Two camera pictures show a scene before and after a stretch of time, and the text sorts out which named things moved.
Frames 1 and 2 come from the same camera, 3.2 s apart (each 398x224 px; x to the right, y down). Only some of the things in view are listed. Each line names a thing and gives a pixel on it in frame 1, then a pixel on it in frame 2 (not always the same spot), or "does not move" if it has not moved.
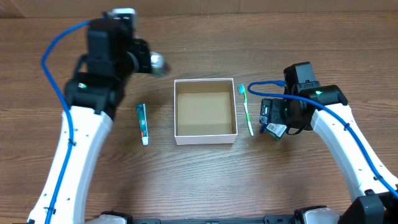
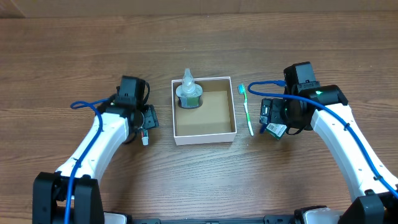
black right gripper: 274,111 does not move
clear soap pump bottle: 158,67 -> 189,93
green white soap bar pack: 276,130 does not move
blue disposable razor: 262,128 does not move
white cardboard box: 204,111 does not move
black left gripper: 140,58 -> 151,117
